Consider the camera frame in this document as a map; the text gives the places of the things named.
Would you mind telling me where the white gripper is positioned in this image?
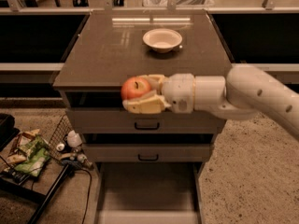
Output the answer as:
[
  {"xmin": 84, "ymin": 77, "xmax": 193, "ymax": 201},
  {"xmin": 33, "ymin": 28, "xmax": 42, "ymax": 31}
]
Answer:
[{"xmin": 122, "ymin": 74, "xmax": 194, "ymax": 114}]

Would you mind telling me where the red apple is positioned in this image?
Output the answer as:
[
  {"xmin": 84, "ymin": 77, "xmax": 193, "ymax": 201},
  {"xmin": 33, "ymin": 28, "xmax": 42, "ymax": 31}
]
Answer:
[{"xmin": 121, "ymin": 77, "xmax": 151, "ymax": 100}]

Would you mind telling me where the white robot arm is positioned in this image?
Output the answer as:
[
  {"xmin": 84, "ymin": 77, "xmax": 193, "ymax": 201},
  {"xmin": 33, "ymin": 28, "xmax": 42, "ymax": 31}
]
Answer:
[{"xmin": 121, "ymin": 64, "xmax": 299, "ymax": 139}]

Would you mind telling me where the grey drawer cabinet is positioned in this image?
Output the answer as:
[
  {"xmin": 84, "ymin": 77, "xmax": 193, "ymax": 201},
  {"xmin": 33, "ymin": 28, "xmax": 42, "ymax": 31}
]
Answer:
[{"xmin": 54, "ymin": 10, "xmax": 231, "ymax": 224}]

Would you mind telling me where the open bottom drawer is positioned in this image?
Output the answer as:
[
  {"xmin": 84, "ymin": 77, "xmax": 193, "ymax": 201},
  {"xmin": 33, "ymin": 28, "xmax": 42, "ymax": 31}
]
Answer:
[{"xmin": 94, "ymin": 162, "xmax": 204, "ymax": 224}]

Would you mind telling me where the white paper bowl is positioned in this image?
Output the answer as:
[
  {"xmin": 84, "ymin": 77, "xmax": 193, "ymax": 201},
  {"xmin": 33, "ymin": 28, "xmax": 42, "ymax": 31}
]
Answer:
[{"xmin": 143, "ymin": 28, "xmax": 182, "ymax": 53}]

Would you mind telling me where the white plastic bottle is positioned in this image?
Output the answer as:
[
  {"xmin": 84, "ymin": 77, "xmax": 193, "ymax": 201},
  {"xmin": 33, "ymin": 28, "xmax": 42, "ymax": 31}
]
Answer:
[{"xmin": 66, "ymin": 130, "xmax": 82, "ymax": 147}]

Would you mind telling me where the clear plastic bin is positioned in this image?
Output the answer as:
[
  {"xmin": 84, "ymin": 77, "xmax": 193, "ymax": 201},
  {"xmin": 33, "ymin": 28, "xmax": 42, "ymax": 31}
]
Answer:
[{"xmin": 142, "ymin": 0, "xmax": 214, "ymax": 7}]

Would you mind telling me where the black stand leg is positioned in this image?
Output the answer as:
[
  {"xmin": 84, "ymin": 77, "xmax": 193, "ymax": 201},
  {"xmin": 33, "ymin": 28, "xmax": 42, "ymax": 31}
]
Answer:
[{"xmin": 27, "ymin": 164, "xmax": 73, "ymax": 224}]

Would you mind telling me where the green snack bag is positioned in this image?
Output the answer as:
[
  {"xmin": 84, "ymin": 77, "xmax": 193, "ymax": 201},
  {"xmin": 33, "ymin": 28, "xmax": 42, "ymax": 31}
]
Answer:
[{"xmin": 14, "ymin": 135, "xmax": 50, "ymax": 177}]

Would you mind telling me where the brown snack packet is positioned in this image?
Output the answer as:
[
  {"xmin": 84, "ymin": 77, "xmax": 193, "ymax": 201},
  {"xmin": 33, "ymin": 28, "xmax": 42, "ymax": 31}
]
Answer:
[{"xmin": 7, "ymin": 129, "xmax": 39, "ymax": 165}]

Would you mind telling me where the middle drawer with black handle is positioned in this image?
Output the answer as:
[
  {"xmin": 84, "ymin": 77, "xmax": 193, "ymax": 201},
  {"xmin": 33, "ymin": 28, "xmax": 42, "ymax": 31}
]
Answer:
[{"xmin": 83, "ymin": 144, "xmax": 212, "ymax": 162}]

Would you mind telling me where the drawer with black handle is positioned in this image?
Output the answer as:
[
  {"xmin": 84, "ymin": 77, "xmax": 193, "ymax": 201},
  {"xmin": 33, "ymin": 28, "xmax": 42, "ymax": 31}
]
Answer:
[
  {"xmin": 65, "ymin": 108, "xmax": 226, "ymax": 133},
  {"xmin": 83, "ymin": 144, "xmax": 212, "ymax": 162}
]

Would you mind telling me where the top drawer with black handle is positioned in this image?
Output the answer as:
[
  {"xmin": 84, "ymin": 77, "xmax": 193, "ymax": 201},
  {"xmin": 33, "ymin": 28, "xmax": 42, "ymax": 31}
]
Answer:
[{"xmin": 65, "ymin": 108, "xmax": 226, "ymax": 133}]

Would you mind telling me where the black cable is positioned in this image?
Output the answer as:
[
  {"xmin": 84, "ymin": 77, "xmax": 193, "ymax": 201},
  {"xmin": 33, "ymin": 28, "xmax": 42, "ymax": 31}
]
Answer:
[{"xmin": 74, "ymin": 167, "xmax": 93, "ymax": 224}]

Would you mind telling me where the wire mesh basket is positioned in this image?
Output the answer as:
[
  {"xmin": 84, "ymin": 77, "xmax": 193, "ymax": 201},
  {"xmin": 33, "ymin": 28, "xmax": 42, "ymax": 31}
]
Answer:
[{"xmin": 49, "ymin": 115, "xmax": 72, "ymax": 160}]

